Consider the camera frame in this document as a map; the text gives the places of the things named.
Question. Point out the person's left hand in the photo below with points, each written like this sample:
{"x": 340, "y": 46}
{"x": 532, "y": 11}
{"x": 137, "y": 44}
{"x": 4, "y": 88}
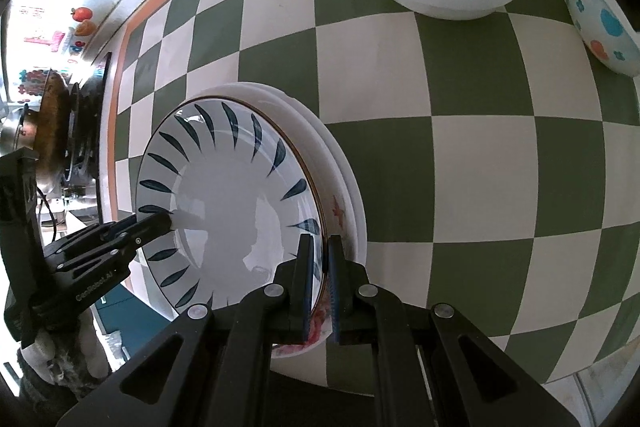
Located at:
{"x": 92, "y": 347}

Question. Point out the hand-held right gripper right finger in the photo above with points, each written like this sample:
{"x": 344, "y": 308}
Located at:
{"x": 334, "y": 297}

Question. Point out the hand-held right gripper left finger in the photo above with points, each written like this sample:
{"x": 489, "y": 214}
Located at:
{"x": 306, "y": 292}

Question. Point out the plain white plate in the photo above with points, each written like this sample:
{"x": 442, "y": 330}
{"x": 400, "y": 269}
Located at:
{"x": 357, "y": 207}
{"x": 320, "y": 132}

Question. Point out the red apple wall decoration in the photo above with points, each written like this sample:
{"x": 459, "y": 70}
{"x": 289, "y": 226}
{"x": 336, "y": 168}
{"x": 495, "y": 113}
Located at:
{"x": 82, "y": 13}

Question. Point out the blue leaf pattern bowl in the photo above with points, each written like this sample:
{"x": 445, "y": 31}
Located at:
{"x": 225, "y": 207}

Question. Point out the brown wok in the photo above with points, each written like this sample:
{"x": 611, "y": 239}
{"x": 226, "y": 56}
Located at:
{"x": 52, "y": 127}

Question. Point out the stainless steel pot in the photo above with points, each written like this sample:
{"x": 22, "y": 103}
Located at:
{"x": 15, "y": 132}

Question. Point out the pink wall decoration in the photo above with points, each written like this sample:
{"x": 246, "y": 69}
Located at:
{"x": 50, "y": 41}

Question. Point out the green white checkered tablecloth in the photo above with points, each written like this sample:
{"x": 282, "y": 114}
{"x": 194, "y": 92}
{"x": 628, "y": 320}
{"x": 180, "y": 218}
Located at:
{"x": 450, "y": 157}

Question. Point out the teal cabinet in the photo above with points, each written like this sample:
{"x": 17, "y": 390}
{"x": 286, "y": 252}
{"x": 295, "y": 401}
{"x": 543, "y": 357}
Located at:
{"x": 125, "y": 312}

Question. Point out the orange fruit wall decoration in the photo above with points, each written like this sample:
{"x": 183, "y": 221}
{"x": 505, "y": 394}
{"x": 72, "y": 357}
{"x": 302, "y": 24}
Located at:
{"x": 85, "y": 28}

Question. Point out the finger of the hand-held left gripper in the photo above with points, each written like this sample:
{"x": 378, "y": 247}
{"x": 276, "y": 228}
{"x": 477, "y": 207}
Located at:
{"x": 90, "y": 234}
{"x": 150, "y": 227}

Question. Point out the white plate with red print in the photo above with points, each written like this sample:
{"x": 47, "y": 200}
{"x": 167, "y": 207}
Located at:
{"x": 339, "y": 207}

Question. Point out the polka dot bowl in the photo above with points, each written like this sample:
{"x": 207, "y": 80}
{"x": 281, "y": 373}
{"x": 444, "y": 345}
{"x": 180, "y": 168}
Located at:
{"x": 600, "y": 17}

